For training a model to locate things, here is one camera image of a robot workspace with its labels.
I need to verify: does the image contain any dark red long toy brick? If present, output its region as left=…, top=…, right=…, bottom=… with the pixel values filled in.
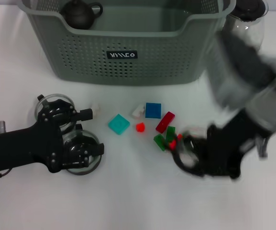
left=155, top=111, right=176, bottom=134

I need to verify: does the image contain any white toy brick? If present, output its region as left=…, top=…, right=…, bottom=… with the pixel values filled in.
left=91, top=103, right=101, bottom=116
left=132, top=103, right=145, bottom=118

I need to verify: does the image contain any green toy brick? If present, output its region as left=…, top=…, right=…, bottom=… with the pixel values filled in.
left=166, top=126, right=177, bottom=143
left=153, top=134, right=168, bottom=152

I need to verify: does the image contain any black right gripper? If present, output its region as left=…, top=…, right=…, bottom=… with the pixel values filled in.
left=176, top=110, right=260, bottom=180

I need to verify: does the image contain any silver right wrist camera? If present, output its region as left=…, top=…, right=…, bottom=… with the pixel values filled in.
left=209, top=32, right=276, bottom=111

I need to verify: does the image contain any glass carafe with black lid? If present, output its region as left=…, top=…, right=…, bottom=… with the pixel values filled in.
left=221, top=0, right=269, bottom=52

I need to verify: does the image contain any teal square toy plate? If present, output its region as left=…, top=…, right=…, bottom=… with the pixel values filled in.
left=108, top=114, right=131, bottom=136

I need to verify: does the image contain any dark clay teapot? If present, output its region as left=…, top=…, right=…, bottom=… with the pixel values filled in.
left=60, top=0, right=104, bottom=30

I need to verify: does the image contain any blue square toy plate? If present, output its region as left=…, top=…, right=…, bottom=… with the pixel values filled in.
left=144, top=102, right=162, bottom=119

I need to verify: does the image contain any large red toy brick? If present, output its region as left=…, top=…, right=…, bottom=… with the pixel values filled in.
left=168, top=133, right=183, bottom=151

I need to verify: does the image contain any grey-green perforated storage bin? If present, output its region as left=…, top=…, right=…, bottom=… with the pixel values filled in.
left=20, top=0, right=236, bottom=86

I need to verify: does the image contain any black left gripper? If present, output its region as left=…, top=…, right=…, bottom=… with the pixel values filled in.
left=0, top=99, right=105, bottom=173

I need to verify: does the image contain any silver right gripper cable connector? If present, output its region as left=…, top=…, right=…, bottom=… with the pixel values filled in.
left=256, top=138, right=269, bottom=158

